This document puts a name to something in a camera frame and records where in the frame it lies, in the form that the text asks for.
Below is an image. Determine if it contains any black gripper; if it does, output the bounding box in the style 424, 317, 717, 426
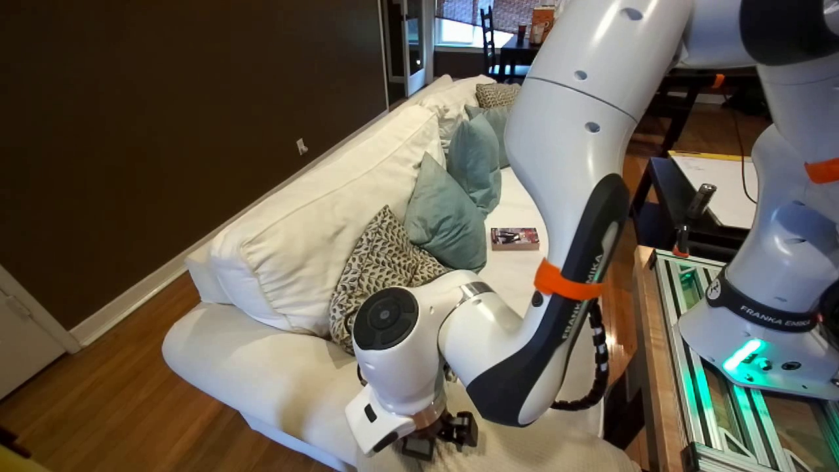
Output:
435, 408, 480, 450

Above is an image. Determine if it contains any leaf patterned pillow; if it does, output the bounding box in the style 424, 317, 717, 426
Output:
324, 205, 454, 355

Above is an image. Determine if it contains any book with red cover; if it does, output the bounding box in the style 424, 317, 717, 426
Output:
488, 226, 543, 255

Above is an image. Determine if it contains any white sofa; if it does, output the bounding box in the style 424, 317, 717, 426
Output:
159, 74, 643, 472

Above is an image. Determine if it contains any large teal pillow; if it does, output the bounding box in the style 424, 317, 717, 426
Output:
400, 153, 490, 273

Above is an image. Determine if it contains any white sofa back cushion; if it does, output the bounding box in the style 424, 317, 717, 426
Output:
207, 103, 447, 338

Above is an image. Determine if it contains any small teal pillow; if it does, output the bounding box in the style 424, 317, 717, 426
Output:
480, 103, 514, 171

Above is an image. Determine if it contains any black low table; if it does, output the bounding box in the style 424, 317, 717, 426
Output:
625, 154, 754, 262

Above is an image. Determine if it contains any beige pillow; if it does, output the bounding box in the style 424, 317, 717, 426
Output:
475, 81, 523, 112

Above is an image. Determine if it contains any white floor mat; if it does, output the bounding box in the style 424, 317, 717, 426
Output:
665, 149, 763, 230

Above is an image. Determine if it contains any dark dining chair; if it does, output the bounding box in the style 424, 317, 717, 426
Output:
476, 5, 538, 85

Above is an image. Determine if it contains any orange box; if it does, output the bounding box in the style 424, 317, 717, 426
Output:
527, 5, 557, 48

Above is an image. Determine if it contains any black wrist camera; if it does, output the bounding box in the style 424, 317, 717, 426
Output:
397, 431, 438, 464

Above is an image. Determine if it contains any orange forearm strap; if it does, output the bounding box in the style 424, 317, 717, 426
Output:
532, 258, 606, 304

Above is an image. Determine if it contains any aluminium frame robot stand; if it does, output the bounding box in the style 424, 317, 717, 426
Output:
652, 247, 839, 472

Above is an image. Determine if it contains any black lever handle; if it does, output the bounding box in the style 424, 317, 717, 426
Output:
671, 182, 717, 260

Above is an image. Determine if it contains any orange upper arm strap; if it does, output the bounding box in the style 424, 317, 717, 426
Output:
801, 154, 839, 187

